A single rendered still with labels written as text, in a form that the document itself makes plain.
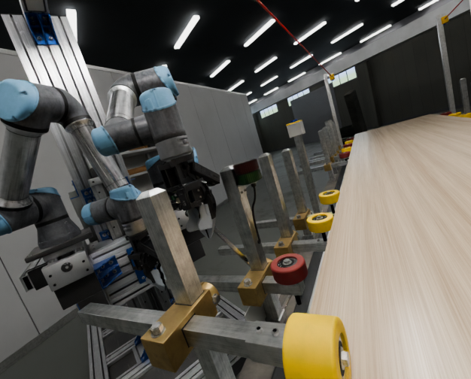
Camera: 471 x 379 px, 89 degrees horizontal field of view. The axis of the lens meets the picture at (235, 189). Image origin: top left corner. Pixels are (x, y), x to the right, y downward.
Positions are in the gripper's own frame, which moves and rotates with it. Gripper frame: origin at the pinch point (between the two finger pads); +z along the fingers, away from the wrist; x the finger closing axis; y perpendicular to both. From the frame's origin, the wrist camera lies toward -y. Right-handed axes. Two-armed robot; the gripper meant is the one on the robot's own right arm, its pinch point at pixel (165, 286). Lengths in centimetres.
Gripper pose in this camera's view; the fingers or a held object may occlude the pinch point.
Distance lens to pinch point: 88.0
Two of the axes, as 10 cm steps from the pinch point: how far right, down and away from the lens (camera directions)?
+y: -8.4, 1.8, 5.1
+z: 3.0, 9.4, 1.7
